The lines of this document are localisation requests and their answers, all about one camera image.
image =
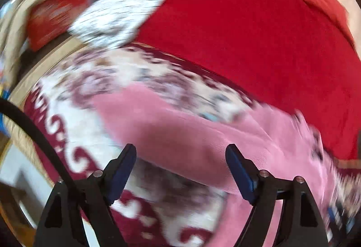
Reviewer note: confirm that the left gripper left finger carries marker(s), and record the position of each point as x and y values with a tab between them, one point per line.
61	221

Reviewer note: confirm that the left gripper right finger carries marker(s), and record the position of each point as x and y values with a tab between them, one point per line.
300	221

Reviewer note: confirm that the pink zip fleece jacket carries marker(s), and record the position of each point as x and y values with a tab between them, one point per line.
194	148

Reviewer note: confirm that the floral red cream blanket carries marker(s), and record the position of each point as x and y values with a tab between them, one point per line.
157	207

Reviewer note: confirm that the beige coat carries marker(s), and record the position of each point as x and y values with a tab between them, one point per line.
13	35

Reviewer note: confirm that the white black patterned cloth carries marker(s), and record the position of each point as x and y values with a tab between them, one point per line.
112	23

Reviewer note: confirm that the red cardboard gift box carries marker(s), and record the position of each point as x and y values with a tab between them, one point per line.
52	18

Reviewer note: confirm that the red sofa cover cloth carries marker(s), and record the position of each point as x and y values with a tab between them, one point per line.
282	52

